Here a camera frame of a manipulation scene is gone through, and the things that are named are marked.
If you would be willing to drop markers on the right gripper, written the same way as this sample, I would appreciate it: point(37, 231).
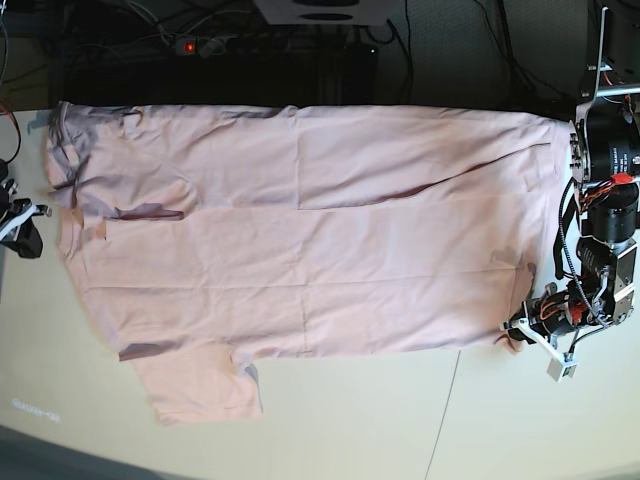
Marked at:
point(28, 243)

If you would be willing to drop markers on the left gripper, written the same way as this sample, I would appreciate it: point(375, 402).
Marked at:
point(543, 320)

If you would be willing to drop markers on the pink T-shirt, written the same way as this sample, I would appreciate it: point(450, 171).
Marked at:
point(203, 238)

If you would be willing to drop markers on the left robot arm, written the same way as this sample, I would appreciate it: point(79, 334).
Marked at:
point(595, 250)

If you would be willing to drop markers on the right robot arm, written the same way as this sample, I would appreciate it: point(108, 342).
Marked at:
point(8, 192)

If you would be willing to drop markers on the white power strip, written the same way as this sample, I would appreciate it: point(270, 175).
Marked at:
point(228, 44)

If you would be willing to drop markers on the black box under table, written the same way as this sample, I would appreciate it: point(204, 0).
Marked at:
point(347, 76)

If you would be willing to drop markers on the white box under table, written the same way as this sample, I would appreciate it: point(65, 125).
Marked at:
point(325, 12)

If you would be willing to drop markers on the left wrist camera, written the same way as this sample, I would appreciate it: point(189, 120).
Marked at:
point(561, 369)

